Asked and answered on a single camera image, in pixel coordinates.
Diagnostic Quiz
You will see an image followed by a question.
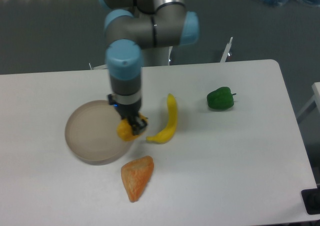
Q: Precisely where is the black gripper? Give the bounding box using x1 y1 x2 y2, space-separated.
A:
107 93 148 135

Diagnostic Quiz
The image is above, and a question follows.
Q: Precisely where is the white furniture edge at right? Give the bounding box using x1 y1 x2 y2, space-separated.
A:
296 82 320 124

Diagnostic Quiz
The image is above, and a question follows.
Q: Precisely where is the green toy bell pepper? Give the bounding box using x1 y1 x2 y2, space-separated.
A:
206 87 236 111

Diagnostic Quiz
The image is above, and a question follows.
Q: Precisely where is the orange toy bread wedge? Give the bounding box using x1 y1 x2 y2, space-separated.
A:
121 156 154 202

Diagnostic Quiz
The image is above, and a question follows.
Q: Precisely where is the yellow toy banana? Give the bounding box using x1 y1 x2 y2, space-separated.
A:
146 94 178 144

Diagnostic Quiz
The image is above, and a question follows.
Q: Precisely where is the beige round plate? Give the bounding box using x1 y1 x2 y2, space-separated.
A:
64 100 132 165

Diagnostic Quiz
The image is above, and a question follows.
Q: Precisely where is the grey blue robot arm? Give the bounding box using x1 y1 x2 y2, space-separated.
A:
99 0 200 136

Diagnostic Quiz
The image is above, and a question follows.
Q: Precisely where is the white metal frame bracket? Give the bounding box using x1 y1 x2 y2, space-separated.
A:
220 37 233 63

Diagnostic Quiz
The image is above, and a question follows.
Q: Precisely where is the black device at table edge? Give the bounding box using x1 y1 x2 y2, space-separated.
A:
301 188 320 215

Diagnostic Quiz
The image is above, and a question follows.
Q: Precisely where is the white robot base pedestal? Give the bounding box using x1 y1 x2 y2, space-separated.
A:
141 46 173 67

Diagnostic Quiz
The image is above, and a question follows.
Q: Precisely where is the yellow toy bell pepper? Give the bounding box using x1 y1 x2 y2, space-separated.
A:
116 116 148 142

